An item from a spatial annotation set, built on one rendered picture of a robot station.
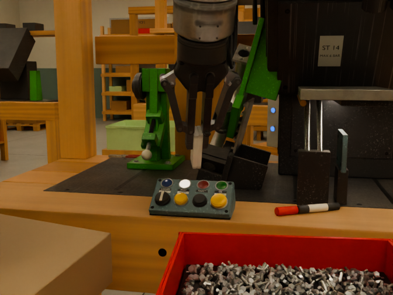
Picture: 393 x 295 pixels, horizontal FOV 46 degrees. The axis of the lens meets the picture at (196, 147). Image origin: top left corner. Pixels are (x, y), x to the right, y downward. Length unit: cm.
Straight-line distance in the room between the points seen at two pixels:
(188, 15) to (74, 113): 95
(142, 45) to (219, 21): 91
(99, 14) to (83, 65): 1063
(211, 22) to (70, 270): 37
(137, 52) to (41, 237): 97
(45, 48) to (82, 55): 1125
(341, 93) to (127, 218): 44
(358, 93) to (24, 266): 59
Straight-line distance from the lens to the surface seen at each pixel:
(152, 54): 154
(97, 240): 68
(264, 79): 103
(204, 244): 72
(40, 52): 1285
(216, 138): 110
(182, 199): 85
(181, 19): 67
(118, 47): 158
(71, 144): 157
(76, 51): 154
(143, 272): 91
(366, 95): 85
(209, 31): 66
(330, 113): 119
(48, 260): 63
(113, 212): 90
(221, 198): 84
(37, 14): 1293
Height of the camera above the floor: 116
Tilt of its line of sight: 9 degrees down
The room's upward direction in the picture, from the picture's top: straight up
